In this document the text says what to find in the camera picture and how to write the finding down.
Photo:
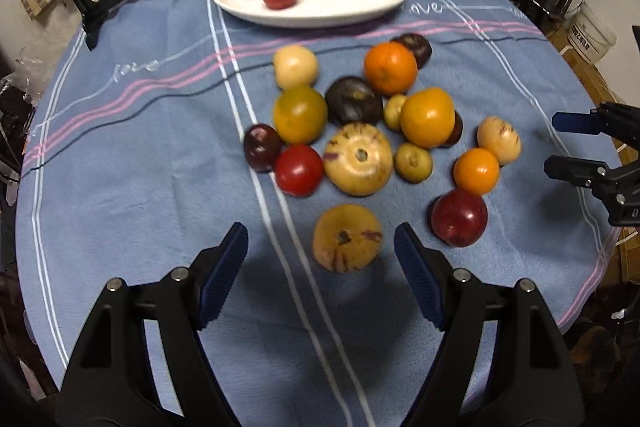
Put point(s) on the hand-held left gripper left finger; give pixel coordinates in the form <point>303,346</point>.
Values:
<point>225,277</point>

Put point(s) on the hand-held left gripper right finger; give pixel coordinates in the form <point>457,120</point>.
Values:
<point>417,279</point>

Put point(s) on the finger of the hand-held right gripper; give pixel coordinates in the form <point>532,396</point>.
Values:
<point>572,122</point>
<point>575,169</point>

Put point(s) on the dark red apple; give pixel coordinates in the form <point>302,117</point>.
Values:
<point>459,218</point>

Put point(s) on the small striped pepino melon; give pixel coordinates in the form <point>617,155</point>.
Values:
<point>498,140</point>

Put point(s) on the golden pepino melon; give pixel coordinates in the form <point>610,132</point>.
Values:
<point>347,245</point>

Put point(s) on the orange tangerine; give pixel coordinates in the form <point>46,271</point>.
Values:
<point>476,171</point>
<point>390,68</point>

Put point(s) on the dark red plum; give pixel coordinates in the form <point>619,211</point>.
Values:
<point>261,147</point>
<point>457,131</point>

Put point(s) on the small yellow-green fruit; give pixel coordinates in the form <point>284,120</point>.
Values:
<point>393,112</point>
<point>413,162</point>

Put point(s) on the red tomato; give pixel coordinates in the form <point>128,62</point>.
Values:
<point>299,170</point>

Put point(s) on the cream striped pepino melon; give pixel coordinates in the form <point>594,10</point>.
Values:
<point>358,158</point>

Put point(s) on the yellow-orange round fruit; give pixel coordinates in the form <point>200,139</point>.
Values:
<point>427,118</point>

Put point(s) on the yellow-green round fruit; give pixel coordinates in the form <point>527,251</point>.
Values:
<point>300,114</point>

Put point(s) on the large dark purple fruit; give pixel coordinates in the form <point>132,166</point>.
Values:
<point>354,101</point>

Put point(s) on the pale yellow round fruit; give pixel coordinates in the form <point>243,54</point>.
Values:
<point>295,67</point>

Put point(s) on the white plastic bucket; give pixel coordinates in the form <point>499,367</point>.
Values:
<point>592,34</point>

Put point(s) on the blue striped tablecloth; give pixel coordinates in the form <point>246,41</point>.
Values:
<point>150,207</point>

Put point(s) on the clear plastic bag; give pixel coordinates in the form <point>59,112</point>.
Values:
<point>20,77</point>

